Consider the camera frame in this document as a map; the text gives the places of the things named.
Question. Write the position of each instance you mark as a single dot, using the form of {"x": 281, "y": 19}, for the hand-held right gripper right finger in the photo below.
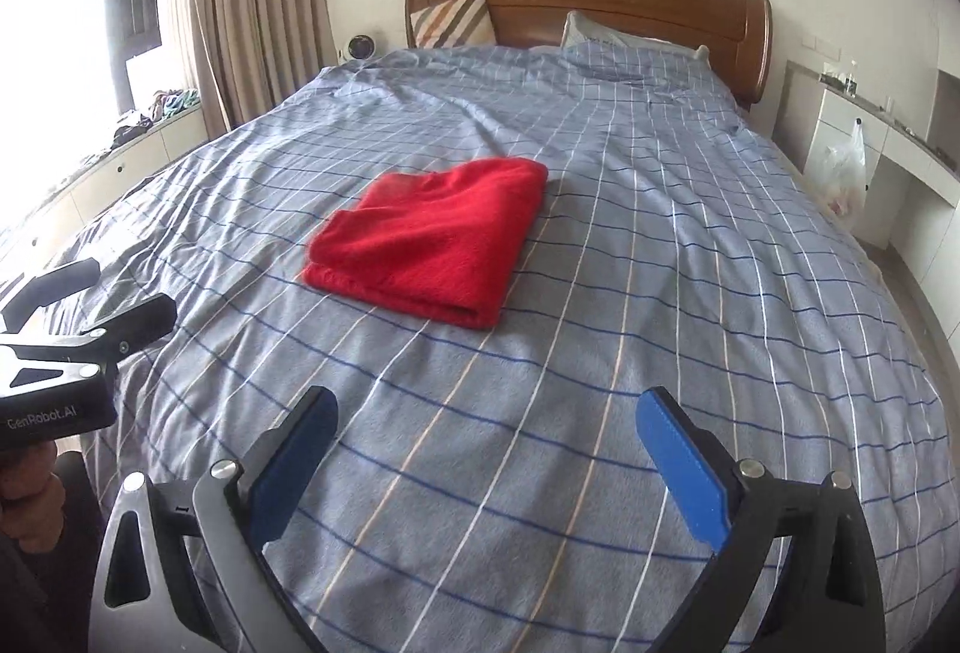
{"x": 686, "y": 473}

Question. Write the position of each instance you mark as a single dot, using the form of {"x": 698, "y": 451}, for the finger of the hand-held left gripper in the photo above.
{"x": 52, "y": 282}
{"x": 131, "y": 323}

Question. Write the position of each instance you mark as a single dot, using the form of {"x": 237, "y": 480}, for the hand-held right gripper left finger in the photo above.
{"x": 289, "y": 465}

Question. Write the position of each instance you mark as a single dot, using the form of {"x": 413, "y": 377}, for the red knitted sweater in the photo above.
{"x": 427, "y": 233}

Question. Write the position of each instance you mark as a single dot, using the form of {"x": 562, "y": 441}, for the pile of clothes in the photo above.
{"x": 161, "y": 106}

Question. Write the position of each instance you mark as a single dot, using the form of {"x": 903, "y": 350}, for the person's left hand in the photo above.
{"x": 30, "y": 492}

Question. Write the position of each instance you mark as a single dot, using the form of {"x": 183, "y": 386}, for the white window cabinet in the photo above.
{"x": 97, "y": 181}

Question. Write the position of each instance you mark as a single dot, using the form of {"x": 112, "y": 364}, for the grey checked duvet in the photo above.
{"x": 600, "y": 361}

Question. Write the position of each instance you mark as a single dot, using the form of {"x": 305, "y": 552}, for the clear plastic bag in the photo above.
{"x": 844, "y": 173}

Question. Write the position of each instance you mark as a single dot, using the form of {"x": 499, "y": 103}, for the white desk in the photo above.
{"x": 900, "y": 143}

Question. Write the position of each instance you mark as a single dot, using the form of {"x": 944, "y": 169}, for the striped cushion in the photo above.
{"x": 450, "y": 22}

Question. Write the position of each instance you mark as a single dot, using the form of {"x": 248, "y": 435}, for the grey pillow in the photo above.
{"x": 600, "y": 35}

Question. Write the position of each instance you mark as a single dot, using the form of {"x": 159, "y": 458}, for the white wall socket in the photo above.
{"x": 819, "y": 46}

